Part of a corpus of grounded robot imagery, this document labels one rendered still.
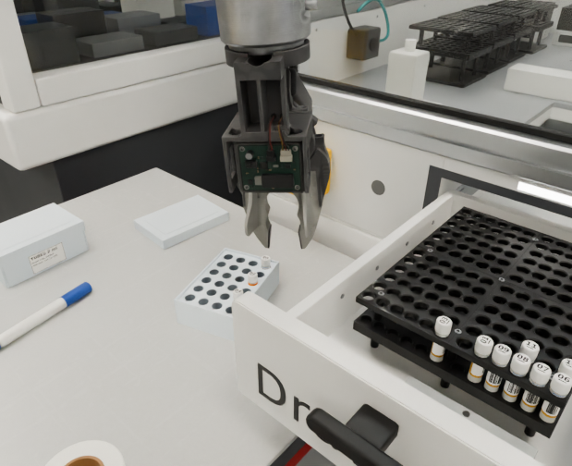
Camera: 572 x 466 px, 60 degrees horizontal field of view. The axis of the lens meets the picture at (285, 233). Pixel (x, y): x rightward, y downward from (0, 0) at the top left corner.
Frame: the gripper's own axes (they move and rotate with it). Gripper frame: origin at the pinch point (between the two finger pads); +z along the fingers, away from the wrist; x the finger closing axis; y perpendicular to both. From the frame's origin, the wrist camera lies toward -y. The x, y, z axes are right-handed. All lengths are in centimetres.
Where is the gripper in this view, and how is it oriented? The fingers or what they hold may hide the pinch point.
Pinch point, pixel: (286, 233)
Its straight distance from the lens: 53.7
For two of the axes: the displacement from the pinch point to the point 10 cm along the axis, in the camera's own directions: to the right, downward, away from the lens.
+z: 0.6, 8.5, 5.3
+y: -1.3, 5.3, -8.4
